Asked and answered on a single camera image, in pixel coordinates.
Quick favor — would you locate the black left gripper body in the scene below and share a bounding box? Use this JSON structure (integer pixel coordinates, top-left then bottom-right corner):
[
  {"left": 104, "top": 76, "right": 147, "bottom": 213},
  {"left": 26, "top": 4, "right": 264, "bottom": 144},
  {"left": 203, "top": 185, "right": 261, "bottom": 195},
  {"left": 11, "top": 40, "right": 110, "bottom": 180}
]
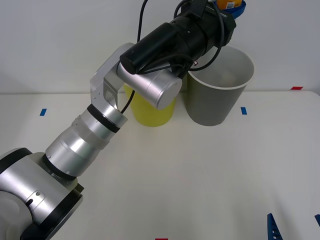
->
[{"left": 203, "top": 8, "right": 237, "bottom": 48}]

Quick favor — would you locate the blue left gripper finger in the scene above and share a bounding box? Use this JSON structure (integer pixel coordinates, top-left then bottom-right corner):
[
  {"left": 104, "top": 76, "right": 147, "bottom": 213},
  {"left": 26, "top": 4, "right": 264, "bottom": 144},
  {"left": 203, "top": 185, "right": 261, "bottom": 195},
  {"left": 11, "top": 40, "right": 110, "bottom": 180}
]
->
[{"left": 226, "top": 0, "right": 247, "bottom": 20}]

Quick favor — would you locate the orange yellow drink can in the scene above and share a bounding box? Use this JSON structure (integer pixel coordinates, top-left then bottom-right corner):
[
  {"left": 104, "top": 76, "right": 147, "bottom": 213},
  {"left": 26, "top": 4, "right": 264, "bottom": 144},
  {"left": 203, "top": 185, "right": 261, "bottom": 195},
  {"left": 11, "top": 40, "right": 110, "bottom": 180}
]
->
[{"left": 216, "top": 0, "right": 243, "bottom": 9}]

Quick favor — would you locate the grey plastic bin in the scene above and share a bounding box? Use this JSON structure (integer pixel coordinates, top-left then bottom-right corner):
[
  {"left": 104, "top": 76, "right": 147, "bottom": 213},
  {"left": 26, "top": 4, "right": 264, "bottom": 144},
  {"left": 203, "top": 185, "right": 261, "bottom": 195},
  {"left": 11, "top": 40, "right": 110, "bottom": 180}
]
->
[{"left": 187, "top": 44, "right": 256, "bottom": 127}]

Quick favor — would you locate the yellow-green plastic bin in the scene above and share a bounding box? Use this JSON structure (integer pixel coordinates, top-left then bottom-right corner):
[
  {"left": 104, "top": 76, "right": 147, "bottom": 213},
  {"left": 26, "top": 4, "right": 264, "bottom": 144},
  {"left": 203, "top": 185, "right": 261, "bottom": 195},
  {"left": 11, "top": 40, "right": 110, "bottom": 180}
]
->
[{"left": 123, "top": 83, "right": 177, "bottom": 128}]

